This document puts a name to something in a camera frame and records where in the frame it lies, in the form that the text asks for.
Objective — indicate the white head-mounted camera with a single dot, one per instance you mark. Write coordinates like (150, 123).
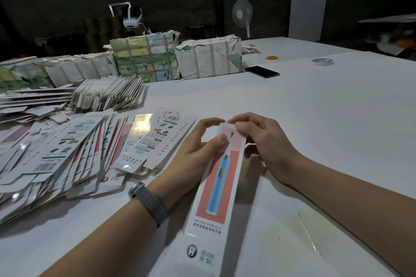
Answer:
(131, 19)

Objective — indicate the white tape roll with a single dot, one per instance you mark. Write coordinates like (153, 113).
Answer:
(313, 62)

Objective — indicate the white standing fan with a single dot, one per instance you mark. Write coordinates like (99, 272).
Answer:
(242, 12)

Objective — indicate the black smartphone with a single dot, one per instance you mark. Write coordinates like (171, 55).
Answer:
(262, 71)

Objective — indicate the toothbrush carton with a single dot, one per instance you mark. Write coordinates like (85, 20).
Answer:
(211, 221)

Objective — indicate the small orange tape roll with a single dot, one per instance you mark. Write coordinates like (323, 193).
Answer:
(272, 57)

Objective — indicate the fanned stack of white cartons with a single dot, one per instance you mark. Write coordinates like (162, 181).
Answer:
(107, 94)

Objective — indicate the grey band wristwatch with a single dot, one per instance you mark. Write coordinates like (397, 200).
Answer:
(147, 202)

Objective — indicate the dark wooden chair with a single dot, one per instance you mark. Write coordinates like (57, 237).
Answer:
(204, 31)

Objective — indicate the person's left hand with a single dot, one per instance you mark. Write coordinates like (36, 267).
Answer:
(188, 163)

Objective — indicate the person's left forearm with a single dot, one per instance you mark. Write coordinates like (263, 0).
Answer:
(97, 244)

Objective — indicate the person's right forearm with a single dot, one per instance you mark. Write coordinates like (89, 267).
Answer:
(357, 218)

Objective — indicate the white board panel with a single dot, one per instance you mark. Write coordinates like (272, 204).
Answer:
(310, 1)

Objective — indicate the pile of cartons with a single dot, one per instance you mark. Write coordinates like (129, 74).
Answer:
(68, 150)

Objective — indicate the small white paper stack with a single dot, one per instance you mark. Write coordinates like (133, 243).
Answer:
(251, 48)

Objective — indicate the person's right hand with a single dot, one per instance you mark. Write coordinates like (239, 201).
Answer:
(273, 147)

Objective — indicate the green printed wrapped bundle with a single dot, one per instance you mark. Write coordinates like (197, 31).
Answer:
(145, 57)

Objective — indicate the cluttered side table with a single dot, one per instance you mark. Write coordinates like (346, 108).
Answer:
(389, 34)

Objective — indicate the row of white wrapped bundles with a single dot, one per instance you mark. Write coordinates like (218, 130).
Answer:
(57, 71)

